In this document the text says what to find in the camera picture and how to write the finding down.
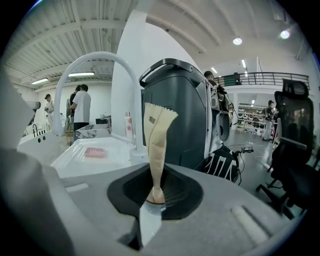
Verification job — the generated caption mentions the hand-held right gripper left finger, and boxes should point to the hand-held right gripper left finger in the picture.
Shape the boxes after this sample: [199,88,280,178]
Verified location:
[60,163,154,256]

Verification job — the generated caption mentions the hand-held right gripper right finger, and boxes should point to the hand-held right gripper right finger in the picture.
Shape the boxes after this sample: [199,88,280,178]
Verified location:
[143,163,300,256]

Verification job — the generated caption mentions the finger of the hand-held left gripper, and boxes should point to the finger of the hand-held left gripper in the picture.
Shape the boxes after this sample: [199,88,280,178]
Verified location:
[25,100,42,111]

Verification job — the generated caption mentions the black faucet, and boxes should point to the black faucet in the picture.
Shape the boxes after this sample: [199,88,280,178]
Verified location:
[32,123,47,138]

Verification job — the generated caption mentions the ceiling tube light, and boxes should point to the ceiling tube light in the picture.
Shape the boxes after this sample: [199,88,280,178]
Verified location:
[67,71,96,78]
[30,77,50,86]

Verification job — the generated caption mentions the white rectangular sink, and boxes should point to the white rectangular sink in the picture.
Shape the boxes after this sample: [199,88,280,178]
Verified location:
[17,129,66,166]
[49,136,149,179]

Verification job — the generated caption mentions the black backpack white pattern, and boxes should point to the black backpack white pattern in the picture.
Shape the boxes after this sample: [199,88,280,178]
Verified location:
[203,144,241,185]

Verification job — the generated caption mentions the white curved faucet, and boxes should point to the white curved faucet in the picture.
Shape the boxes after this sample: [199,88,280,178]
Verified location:
[50,50,149,161]

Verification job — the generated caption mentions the marble pattern sink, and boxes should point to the marble pattern sink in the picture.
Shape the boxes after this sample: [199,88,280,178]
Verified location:
[74,124,113,141]

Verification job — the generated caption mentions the small black table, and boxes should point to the small black table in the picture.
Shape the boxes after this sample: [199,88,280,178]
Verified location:
[95,115,112,126]

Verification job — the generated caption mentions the pink bottle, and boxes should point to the pink bottle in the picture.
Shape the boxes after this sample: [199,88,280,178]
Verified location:
[123,111,134,141]

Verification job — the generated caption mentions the white rounded device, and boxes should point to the white rounded device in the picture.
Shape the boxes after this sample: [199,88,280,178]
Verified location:
[212,112,231,144]

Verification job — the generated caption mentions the black office chair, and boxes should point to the black office chair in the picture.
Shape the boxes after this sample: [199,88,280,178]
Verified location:
[255,77,320,221]

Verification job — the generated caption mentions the white storage shelves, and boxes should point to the white storage shelves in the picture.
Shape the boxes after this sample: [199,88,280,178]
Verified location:
[236,102,276,136]

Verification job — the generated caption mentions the large black machine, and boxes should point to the large black machine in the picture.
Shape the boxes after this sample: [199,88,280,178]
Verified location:
[138,57,214,171]

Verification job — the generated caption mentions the black balcony railing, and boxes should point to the black balcony railing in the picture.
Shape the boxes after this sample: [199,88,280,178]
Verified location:
[213,71,311,91]

